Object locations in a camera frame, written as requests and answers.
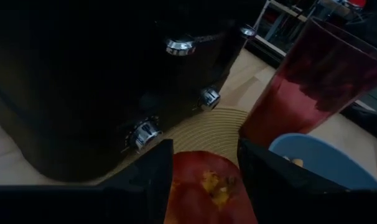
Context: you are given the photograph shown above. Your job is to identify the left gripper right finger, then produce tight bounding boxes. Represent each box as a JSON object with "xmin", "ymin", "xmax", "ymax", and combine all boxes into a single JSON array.
[{"xmin": 238, "ymin": 138, "xmax": 377, "ymax": 224}]

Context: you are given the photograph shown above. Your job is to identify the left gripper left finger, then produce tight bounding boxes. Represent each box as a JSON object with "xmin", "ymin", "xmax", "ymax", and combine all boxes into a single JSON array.
[{"xmin": 0, "ymin": 139, "xmax": 174, "ymax": 224}]

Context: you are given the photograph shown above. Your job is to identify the blue bowl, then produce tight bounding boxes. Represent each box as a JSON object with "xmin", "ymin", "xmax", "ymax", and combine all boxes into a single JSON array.
[{"xmin": 268, "ymin": 133, "xmax": 377, "ymax": 190}]

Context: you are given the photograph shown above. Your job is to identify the red faceted plastic tumbler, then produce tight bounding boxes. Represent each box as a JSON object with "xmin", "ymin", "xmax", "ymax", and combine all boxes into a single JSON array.
[{"xmin": 238, "ymin": 17, "xmax": 377, "ymax": 149}]

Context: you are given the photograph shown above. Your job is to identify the red apple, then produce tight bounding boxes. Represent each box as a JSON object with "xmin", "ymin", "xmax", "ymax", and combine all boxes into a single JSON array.
[{"xmin": 163, "ymin": 151, "xmax": 258, "ymax": 224}]

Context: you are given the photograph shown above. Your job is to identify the beige cereal pieces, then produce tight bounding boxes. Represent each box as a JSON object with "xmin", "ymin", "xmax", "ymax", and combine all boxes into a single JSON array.
[{"xmin": 283, "ymin": 155, "xmax": 304, "ymax": 167}]

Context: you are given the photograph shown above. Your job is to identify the round woven tan placemat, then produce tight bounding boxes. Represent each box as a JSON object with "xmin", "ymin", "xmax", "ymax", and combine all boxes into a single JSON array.
[{"xmin": 95, "ymin": 105, "xmax": 250, "ymax": 184}]

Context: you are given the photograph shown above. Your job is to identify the black four-slot toaster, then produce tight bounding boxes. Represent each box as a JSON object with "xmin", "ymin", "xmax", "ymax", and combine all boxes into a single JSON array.
[{"xmin": 0, "ymin": 0, "xmax": 258, "ymax": 183}]

